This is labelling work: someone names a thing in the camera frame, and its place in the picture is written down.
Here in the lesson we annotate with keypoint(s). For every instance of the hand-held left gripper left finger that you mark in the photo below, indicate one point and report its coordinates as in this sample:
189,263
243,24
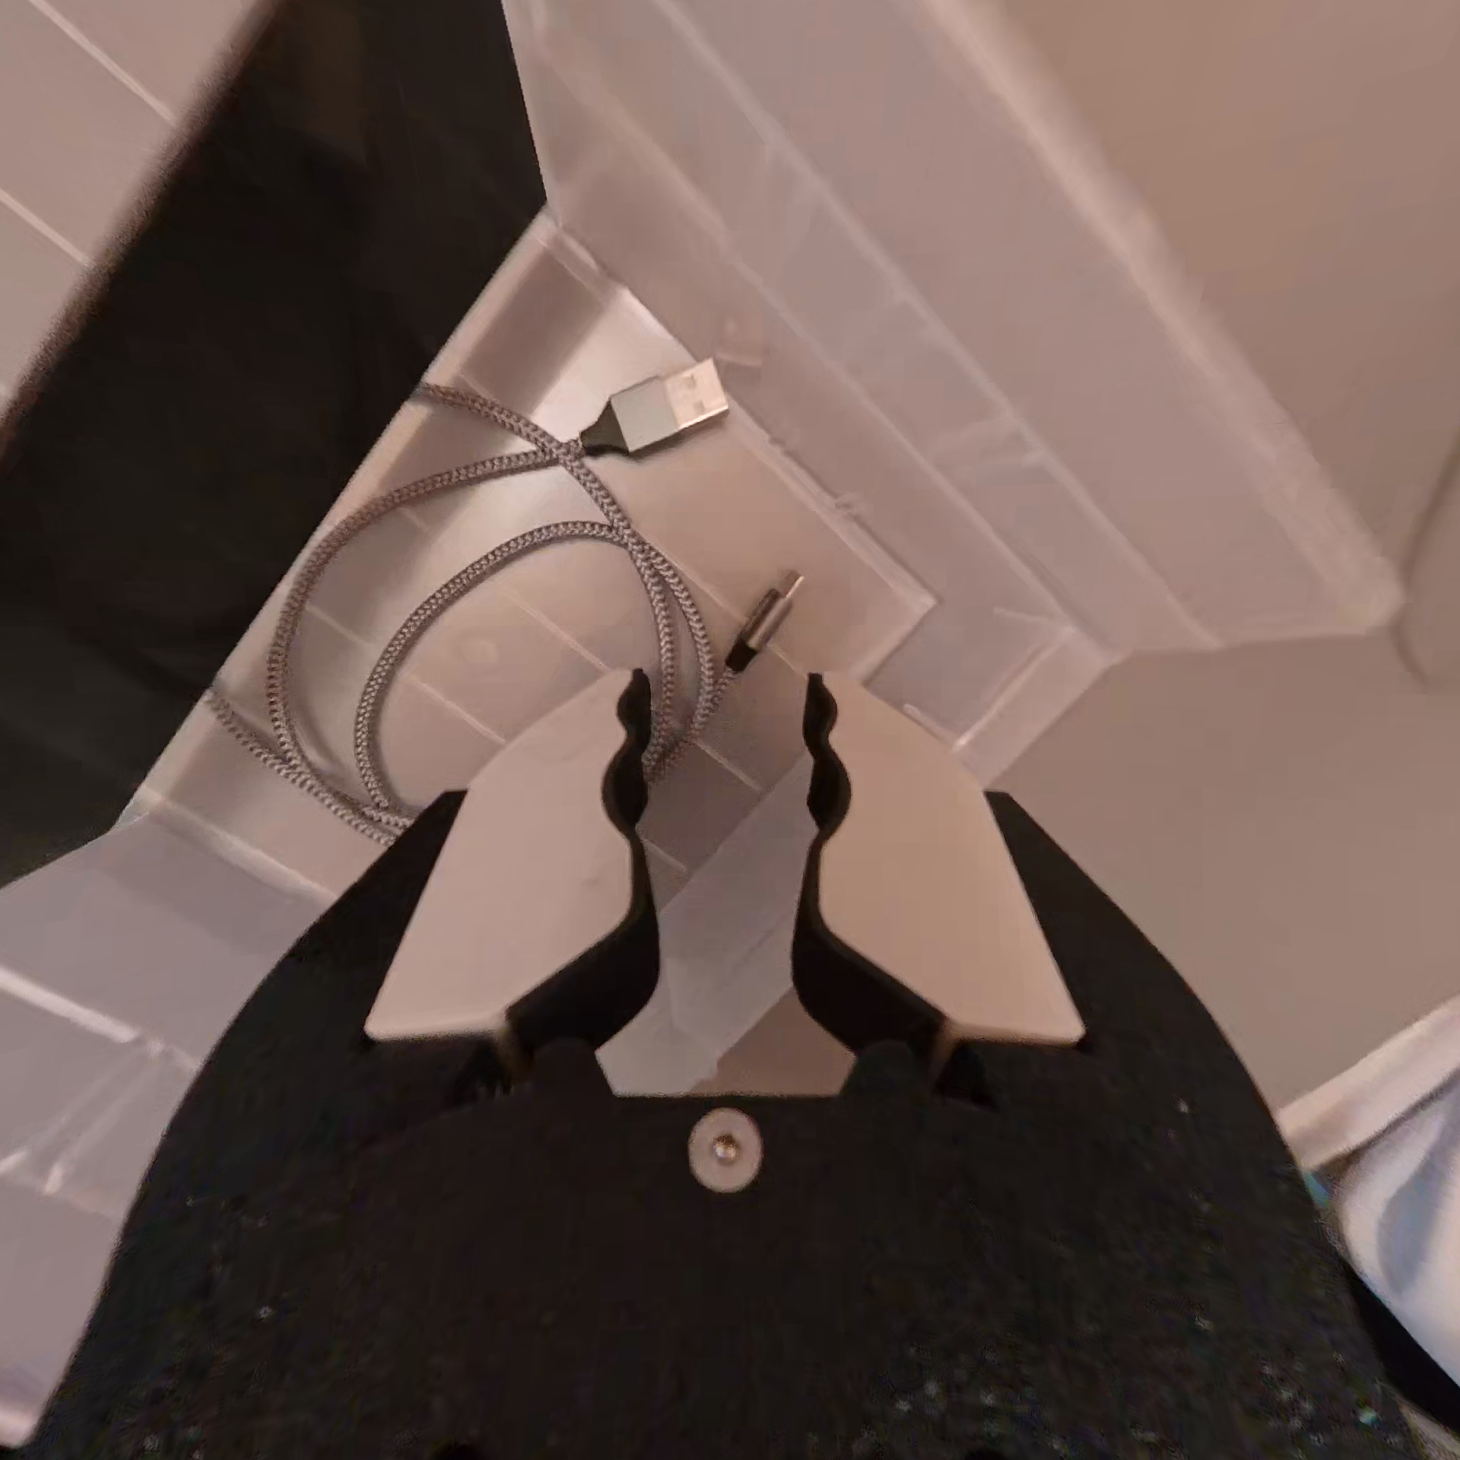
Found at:
512,900

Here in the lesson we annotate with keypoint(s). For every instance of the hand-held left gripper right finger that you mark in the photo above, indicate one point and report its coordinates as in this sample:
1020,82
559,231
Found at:
945,900

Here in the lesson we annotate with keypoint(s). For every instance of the clear plastic bin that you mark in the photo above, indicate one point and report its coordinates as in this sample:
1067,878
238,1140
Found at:
912,285

